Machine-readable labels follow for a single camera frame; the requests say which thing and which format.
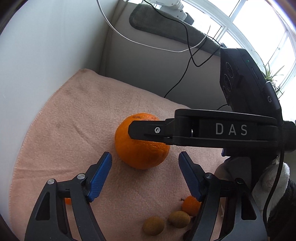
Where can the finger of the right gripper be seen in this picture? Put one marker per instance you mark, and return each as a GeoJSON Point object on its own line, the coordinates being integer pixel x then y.
{"type": "Point", "coordinates": [152, 130]}

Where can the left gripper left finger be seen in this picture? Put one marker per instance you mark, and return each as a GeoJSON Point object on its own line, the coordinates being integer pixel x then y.
{"type": "Point", "coordinates": [48, 220]}

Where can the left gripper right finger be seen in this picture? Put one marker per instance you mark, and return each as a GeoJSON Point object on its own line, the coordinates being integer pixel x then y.
{"type": "Point", "coordinates": [242, 219]}

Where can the tiny kumquat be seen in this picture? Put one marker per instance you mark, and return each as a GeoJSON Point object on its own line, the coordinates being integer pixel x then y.
{"type": "Point", "coordinates": [68, 201]}

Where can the bumpy large mandarin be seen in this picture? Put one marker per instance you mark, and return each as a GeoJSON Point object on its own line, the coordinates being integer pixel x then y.
{"type": "Point", "coordinates": [141, 155]}

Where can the medium mandarin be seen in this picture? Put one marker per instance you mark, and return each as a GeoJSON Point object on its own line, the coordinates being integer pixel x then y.
{"type": "Point", "coordinates": [191, 206]}

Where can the brown longan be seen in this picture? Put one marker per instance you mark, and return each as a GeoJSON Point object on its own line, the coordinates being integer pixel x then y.
{"type": "Point", "coordinates": [153, 226]}
{"type": "Point", "coordinates": [179, 219]}

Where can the gloved right hand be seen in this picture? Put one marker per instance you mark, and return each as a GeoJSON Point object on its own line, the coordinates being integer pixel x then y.
{"type": "Point", "coordinates": [240, 167]}

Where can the potted spider plant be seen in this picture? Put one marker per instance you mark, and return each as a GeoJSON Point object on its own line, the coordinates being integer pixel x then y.
{"type": "Point", "coordinates": [270, 76]}

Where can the pink towel cloth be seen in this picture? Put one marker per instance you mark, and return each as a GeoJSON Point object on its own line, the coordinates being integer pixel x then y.
{"type": "Point", "coordinates": [74, 128]}

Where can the dark green sill cloth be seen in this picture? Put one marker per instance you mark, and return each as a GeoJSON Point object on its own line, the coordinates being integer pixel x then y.
{"type": "Point", "coordinates": [145, 19]}

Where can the black adapter box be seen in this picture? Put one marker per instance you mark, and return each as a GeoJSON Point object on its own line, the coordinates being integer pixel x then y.
{"type": "Point", "coordinates": [188, 19]}

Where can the white power strip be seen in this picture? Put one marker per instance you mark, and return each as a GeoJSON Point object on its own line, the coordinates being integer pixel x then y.
{"type": "Point", "coordinates": [172, 7]}

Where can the white panel board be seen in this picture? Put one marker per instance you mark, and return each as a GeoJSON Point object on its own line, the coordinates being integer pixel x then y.
{"type": "Point", "coordinates": [42, 46]}

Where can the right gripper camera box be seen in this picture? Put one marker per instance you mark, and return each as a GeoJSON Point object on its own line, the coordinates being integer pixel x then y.
{"type": "Point", "coordinates": [244, 86]}

